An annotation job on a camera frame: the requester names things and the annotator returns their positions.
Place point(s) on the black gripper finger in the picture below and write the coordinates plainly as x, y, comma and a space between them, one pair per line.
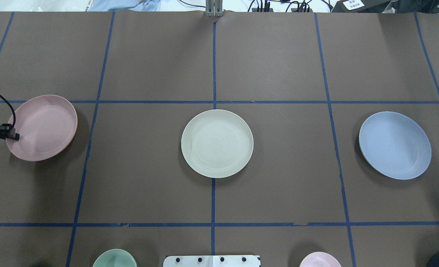
9, 132

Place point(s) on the pink plate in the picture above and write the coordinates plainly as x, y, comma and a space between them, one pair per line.
46, 125

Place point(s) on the blue plate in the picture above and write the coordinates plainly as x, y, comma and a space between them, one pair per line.
395, 145

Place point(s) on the blue cloth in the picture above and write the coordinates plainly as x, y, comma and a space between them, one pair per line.
117, 5

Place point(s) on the green bowl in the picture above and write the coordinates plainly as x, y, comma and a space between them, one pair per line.
115, 258

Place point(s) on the cream plate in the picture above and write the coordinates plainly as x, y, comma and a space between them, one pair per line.
217, 143

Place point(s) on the pink bowl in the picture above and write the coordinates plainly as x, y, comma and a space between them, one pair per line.
319, 259

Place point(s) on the aluminium frame post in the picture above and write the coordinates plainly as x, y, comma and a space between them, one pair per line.
214, 8

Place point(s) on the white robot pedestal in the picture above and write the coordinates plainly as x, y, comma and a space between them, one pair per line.
213, 261

